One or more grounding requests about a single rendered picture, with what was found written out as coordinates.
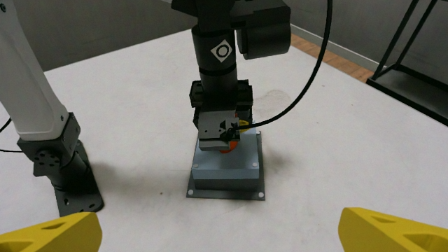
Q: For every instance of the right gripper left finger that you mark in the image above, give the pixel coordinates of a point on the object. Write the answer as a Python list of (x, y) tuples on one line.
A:
[(79, 232)]

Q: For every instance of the light blue flat plate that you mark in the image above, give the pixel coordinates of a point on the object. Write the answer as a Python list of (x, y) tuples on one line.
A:
[(237, 164)]

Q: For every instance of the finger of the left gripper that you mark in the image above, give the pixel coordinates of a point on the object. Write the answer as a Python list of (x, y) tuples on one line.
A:
[(242, 123)]

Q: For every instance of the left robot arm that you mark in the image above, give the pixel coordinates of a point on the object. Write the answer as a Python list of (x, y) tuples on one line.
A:
[(49, 133)]

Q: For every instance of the orange-red peg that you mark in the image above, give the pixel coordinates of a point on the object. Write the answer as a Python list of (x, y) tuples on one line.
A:
[(232, 146)]

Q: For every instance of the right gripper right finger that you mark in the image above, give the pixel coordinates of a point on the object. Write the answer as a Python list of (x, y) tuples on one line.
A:
[(364, 230)]

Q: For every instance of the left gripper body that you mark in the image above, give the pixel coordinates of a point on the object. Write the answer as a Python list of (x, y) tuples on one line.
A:
[(222, 85)]

